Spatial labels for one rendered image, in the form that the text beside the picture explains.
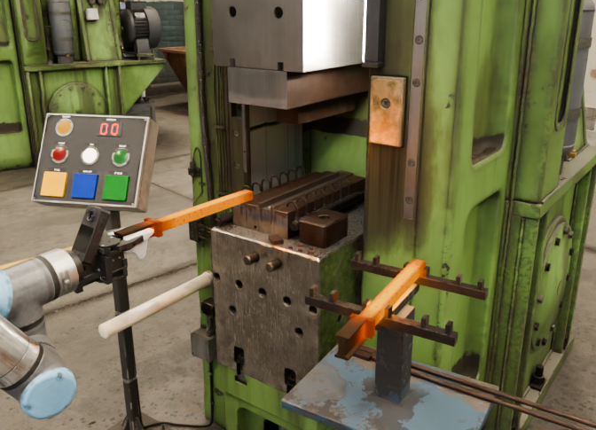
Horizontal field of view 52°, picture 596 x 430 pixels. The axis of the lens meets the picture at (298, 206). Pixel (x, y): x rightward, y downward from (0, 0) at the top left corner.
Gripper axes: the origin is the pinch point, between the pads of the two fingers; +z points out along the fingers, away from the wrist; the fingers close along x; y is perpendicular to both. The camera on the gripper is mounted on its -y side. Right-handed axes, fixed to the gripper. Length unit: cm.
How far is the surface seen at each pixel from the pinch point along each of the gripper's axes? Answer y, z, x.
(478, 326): 54, 93, 46
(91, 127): -10, 30, -58
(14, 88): 39, 222, -443
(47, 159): 0, 19, -67
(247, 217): 12.1, 41.5, -6.6
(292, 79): -28, 44, 7
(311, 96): -22, 53, 7
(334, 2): -46, 56, 12
